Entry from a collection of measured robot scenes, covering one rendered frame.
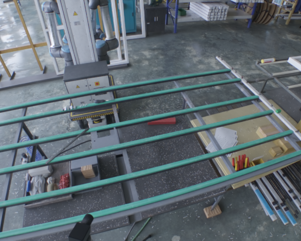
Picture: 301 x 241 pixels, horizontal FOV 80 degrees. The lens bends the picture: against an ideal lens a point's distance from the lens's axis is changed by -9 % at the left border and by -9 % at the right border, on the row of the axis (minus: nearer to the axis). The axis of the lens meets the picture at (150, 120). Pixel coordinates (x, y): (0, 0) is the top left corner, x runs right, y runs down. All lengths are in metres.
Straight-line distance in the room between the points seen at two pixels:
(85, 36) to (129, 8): 3.06
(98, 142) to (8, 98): 2.91
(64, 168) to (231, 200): 1.80
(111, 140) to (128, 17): 4.45
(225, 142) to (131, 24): 4.50
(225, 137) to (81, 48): 2.08
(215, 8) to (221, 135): 4.46
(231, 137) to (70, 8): 2.30
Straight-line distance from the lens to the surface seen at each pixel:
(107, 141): 1.65
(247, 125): 2.27
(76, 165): 1.79
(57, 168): 1.95
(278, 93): 3.00
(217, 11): 6.04
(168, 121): 2.09
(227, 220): 2.35
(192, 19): 6.08
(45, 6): 2.98
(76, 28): 2.71
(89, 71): 2.57
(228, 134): 2.09
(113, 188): 1.72
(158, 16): 5.64
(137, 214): 1.64
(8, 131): 3.56
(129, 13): 5.68
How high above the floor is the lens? 2.12
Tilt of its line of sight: 46 degrees down
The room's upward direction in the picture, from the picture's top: straight up
